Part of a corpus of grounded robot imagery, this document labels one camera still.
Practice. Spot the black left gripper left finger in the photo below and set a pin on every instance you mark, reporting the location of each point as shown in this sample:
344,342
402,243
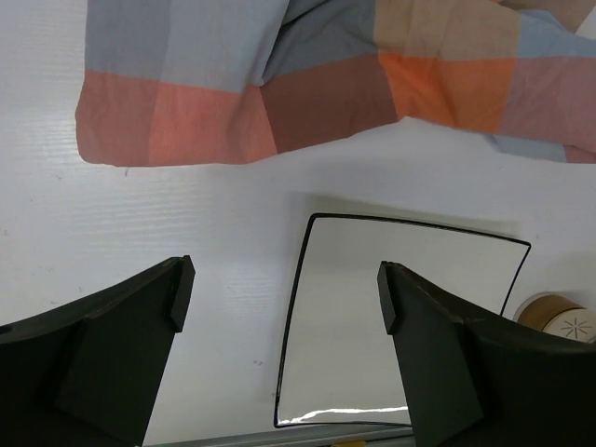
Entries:
87,373

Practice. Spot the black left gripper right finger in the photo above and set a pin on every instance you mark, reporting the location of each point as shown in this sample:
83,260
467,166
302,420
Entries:
474,378

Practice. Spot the square white plate black rim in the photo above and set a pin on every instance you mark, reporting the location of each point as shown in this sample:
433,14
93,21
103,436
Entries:
337,364

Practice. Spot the checkered orange blue cloth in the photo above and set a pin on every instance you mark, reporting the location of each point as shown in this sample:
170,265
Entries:
173,83

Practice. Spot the metal cup tan sleeve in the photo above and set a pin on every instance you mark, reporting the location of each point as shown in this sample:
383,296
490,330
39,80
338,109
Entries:
557,315

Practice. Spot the aluminium front rail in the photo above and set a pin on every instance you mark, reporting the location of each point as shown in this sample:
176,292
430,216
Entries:
322,435

